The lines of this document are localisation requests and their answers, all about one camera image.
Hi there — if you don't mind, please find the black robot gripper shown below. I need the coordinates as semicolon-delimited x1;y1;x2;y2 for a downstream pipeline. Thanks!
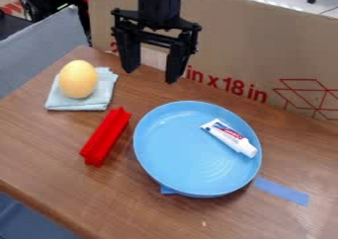
110;0;201;84

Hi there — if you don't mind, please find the red rectangular block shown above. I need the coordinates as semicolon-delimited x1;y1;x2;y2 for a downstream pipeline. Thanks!
78;107;132;167

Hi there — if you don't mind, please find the yellow egg shaped object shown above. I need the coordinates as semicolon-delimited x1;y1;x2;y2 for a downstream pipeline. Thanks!
57;60;97;99

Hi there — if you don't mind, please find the blue plastic plate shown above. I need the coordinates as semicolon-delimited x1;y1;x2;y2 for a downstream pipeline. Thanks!
133;101;263;198

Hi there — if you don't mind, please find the light blue folded cloth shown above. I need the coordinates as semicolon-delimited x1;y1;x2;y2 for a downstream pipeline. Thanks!
45;67;118;111

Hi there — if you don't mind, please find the grey fabric panel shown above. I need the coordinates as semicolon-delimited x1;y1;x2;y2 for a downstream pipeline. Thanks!
0;7;88;98

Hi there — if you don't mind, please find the white toothpaste tube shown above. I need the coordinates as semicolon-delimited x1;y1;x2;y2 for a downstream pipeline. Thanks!
200;119;257;158

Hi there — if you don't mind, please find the blue tape strip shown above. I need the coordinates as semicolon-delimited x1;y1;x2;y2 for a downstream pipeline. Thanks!
253;177;309;206

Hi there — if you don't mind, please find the brown cardboard box wall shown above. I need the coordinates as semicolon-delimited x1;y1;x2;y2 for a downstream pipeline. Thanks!
85;0;338;122

